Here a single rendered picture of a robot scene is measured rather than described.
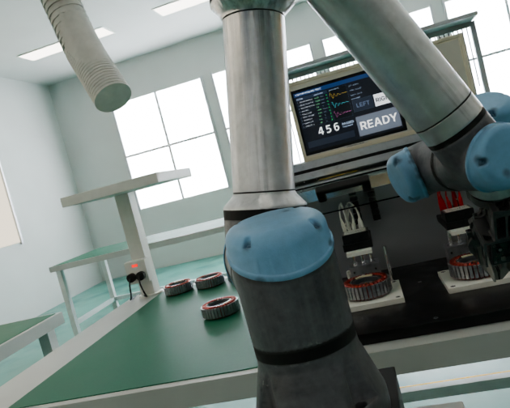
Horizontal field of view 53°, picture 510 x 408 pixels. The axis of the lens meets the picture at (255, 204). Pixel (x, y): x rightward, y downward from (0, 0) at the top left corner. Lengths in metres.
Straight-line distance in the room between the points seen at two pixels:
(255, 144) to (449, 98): 0.24
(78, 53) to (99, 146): 6.34
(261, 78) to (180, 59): 7.48
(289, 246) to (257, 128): 0.21
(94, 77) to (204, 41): 5.92
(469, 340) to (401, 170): 0.40
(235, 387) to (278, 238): 0.59
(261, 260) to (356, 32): 0.27
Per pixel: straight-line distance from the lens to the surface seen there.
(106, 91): 2.19
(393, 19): 0.60
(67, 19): 2.41
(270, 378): 0.57
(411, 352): 1.00
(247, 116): 0.67
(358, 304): 1.17
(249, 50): 0.68
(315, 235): 0.53
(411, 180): 0.72
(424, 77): 0.60
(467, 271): 1.19
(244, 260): 0.53
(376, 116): 1.32
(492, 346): 1.02
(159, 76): 8.24
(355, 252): 1.23
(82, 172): 8.78
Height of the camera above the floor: 1.13
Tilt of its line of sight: 4 degrees down
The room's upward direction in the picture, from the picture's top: 15 degrees counter-clockwise
